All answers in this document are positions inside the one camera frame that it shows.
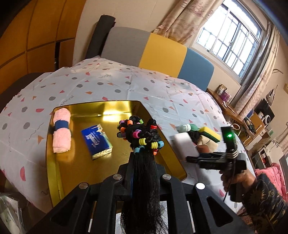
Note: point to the floral curtain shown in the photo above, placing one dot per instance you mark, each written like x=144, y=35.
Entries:
x=259, y=73
x=186, y=18

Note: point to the wooden wardrobe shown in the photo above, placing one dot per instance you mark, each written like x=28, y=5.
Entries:
x=39, y=39

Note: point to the blue Tempo tissue pack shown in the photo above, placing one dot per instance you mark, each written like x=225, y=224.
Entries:
x=97, y=141

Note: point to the black rolled mat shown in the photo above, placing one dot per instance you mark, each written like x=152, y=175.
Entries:
x=99, y=36

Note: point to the window with grille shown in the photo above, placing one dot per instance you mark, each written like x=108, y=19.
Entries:
x=232, y=35

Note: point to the white rectangular sponge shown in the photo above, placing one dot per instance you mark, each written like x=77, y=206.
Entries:
x=183, y=146

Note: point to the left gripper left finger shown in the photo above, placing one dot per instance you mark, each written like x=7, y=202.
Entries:
x=89, y=208

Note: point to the yellow green scouring sponge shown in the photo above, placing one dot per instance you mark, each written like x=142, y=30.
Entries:
x=212, y=135

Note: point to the beige cloth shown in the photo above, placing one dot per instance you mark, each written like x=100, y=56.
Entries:
x=203, y=140

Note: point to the floral curtain left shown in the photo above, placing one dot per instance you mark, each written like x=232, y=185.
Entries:
x=186, y=18

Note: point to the black scrunchie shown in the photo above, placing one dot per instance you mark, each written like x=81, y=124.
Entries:
x=194, y=135

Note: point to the green silicone bottle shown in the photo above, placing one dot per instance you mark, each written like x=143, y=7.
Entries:
x=186, y=128

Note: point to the wooden side desk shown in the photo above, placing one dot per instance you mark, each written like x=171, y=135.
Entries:
x=246, y=136

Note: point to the pink towel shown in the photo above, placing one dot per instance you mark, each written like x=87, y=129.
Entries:
x=62, y=133

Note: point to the patterned sleeve forearm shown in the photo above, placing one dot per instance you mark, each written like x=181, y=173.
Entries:
x=266, y=207

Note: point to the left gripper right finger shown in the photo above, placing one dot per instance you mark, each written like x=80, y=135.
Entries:
x=196, y=209

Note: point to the black beaded hair wig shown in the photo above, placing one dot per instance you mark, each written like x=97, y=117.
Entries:
x=141, y=212

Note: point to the packages on desk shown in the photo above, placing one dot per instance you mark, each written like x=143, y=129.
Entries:
x=223, y=93

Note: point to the person right hand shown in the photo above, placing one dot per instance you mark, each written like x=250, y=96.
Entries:
x=246, y=179

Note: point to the gold tray box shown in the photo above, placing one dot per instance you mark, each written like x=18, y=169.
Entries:
x=66, y=170

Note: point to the floral curtain right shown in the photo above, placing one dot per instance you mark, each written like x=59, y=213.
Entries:
x=259, y=73

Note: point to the grey yellow blue headboard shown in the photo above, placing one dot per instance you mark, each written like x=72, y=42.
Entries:
x=150, y=51

